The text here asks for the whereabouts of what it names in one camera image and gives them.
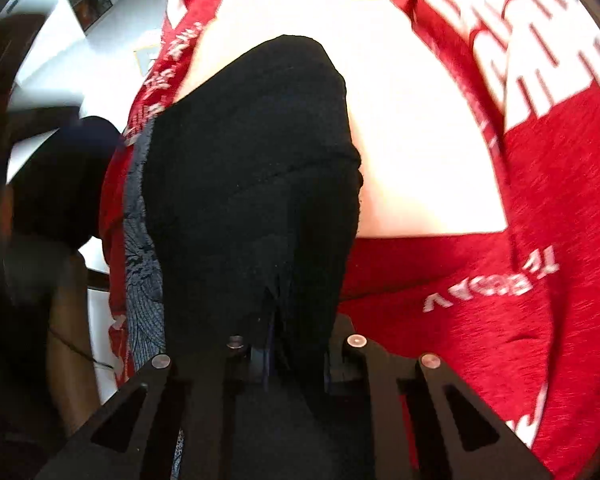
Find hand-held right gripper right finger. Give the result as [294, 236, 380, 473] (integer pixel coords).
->
[325, 315, 556, 480]

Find framed picture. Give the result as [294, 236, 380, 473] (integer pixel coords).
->
[134, 44, 162, 78]

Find white cloth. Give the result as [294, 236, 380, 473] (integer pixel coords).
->
[175, 0, 511, 241]

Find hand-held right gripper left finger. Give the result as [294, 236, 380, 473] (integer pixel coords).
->
[35, 310, 281, 480]

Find black cable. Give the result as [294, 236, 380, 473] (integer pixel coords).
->
[49, 327, 118, 373]

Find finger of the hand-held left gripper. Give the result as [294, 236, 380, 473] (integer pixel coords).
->
[10, 105, 126, 252]

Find red printed blanket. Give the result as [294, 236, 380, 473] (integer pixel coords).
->
[99, 0, 600, 480]

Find black pants with blue trim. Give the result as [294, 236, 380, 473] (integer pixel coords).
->
[122, 34, 365, 480]

